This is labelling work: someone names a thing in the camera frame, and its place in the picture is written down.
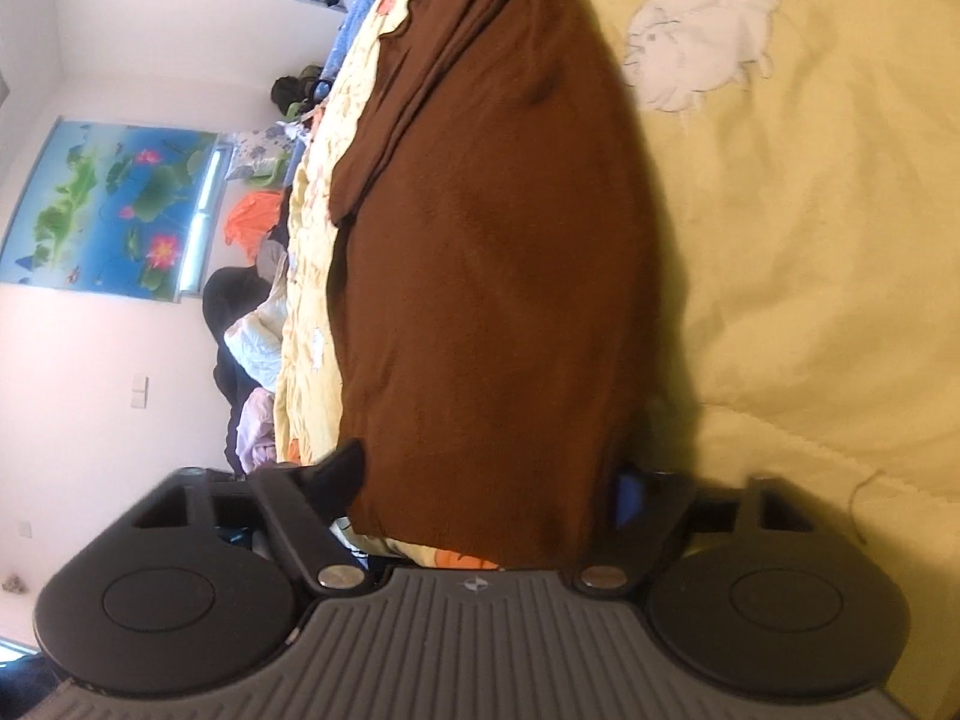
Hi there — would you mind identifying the white crumpled cloth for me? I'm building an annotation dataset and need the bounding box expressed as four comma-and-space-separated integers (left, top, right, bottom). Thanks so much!
224, 298, 291, 392

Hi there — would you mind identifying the floral pillow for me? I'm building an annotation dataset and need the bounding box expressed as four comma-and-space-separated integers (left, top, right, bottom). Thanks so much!
228, 130, 295, 182

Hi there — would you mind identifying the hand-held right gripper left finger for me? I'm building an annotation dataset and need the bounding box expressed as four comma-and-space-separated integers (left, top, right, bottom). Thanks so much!
131, 440, 373, 601

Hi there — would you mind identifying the blue quilted blanket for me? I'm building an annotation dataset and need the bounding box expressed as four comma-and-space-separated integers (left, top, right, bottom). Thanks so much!
328, 0, 400, 77

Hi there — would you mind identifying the orange cloth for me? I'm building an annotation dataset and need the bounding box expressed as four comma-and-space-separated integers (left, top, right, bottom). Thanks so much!
224, 190, 287, 246

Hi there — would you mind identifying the pale pink cloth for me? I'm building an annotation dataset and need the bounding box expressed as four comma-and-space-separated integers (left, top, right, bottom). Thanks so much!
235, 388, 284, 475

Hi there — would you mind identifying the yellow printed quilt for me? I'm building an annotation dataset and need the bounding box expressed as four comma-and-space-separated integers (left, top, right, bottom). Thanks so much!
273, 0, 960, 695

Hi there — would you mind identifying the lotus wall poster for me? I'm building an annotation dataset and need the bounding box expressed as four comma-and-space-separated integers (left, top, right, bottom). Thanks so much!
0, 115, 220, 306

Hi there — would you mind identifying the brown knit sweater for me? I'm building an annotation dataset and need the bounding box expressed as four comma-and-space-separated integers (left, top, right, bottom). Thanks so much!
326, 0, 696, 572

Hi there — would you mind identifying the black garment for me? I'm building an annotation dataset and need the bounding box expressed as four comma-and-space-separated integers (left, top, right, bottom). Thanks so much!
202, 265, 272, 421

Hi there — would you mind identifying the dark plush toy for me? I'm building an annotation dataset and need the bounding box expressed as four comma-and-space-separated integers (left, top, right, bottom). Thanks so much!
271, 70, 332, 119

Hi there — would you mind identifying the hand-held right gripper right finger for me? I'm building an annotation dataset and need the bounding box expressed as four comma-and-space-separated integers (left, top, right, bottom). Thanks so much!
574, 468, 818, 601

